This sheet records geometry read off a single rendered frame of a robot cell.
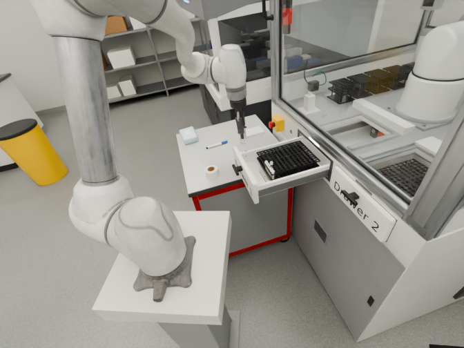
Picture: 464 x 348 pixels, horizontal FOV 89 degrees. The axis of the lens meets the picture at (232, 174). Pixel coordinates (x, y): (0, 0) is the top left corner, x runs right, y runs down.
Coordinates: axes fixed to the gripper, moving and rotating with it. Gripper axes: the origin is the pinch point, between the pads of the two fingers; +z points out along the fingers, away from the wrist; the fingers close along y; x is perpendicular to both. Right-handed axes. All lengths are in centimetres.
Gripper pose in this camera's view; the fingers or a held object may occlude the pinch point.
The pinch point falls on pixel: (243, 136)
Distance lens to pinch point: 120.2
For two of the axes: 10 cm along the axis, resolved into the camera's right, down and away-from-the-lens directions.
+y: 1.4, -6.7, 7.3
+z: 1.5, 7.5, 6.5
